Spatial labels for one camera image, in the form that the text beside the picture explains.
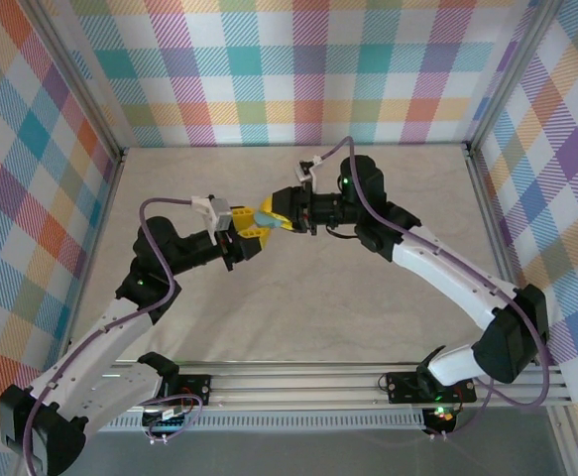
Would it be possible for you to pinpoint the light blue oval charging case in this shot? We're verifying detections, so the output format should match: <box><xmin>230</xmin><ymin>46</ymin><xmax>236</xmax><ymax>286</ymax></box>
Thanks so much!
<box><xmin>253</xmin><ymin>208</ymin><xmax>284</xmax><ymax>230</ymax></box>

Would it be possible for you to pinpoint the controller circuit board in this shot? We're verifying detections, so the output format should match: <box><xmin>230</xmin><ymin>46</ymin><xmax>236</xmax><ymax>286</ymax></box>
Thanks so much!
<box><xmin>424</xmin><ymin>404</ymin><xmax>461</xmax><ymax>437</ymax></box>
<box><xmin>142</xmin><ymin>404</ymin><xmax>195</xmax><ymax>445</ymax></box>

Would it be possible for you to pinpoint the grey metal base sheet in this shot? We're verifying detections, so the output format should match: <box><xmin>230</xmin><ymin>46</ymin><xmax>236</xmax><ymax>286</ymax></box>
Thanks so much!
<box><xmin>74</xmin><ymin>430</ymin><xmax>567</xmax><ymax>476</ymax></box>

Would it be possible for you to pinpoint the purple cable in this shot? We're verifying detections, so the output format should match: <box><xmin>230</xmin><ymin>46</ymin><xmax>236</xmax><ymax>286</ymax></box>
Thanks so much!
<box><xmin>23</xmin><ymin>196</ymin><xmax>205</xmax><ymax>476</ymax></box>
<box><xmin>317</xmin><ymin>136</ymin><xmax>552</xmax><ymax>440</ymax></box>

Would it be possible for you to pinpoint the aluminium frame side rail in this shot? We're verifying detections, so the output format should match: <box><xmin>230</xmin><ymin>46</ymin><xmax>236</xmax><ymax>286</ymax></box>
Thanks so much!
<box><xmin>58</xmin><ymin>148</ymin><xmax>129</xmax><ymax>373</ymax></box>
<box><xmin>465</xmin><ymin>148</ymin><xmax>540</xmax><ymax>368</ymax></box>

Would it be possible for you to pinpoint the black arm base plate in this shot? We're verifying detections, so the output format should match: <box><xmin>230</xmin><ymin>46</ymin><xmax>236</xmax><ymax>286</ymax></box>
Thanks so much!
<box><xmin>139</xmin><ymin>374</ymin><xmax>213</xmax><ymax>408</ymax></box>
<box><xmin>385</xmin><ymin>370</ymin><xmax>478</xmax><ymax>404</ymax></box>

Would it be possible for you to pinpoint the aluminium frame cross rail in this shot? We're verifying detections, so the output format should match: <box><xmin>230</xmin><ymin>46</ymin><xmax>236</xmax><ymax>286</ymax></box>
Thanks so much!
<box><xmin>89</xmin><ymin>361</ymin><xmax>572</xmax><ymax>413</ymax></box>

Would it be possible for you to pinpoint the aluminium frame post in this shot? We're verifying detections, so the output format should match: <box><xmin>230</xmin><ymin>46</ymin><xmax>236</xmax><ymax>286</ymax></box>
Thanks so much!
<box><xmin>23</xmin><ymin>0</ymin><xmax>129</xmax><ymax>160</ymax></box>
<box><xmin>464</xmin><ymin>0</ymin><xmax>567</xmax><ymax>158</ymax></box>

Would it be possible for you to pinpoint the grey slotted cable duct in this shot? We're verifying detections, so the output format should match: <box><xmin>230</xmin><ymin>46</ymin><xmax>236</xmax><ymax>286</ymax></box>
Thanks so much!
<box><xmin>104</xmin><ymin>415</ymin><xmax>426</xmax><ymax>432</ymax></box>

